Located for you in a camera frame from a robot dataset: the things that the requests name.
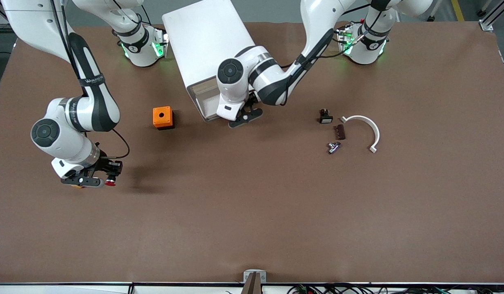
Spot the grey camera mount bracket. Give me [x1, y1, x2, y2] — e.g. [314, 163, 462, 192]
[242, 269, 267, 294]

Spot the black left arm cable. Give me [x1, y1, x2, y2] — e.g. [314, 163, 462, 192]
[276, 8, 383, 70]

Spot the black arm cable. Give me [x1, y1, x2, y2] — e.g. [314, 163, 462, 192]
[51, 0, 130, 160]
[276, 8, 383, 70]

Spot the orange box with hole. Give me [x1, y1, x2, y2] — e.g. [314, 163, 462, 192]
[153, 106, 175, 130]

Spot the black base cable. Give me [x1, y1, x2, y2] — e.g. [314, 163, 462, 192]
[113, 0, 152, 27]

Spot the white curved plastic clamp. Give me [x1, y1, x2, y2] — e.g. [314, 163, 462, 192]
[340, 116, 380, 154]

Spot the red push button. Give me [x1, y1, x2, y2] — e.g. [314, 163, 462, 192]
[104, 162, 122, 187]

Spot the black cable bundle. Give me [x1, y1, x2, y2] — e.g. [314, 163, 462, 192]
[286, 283, 504, 294]

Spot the white table edge rail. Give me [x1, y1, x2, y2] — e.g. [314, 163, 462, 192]
[0, 282, 504, 294]

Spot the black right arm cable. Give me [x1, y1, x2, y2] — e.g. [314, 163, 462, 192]
[51, 0, 130, 160]

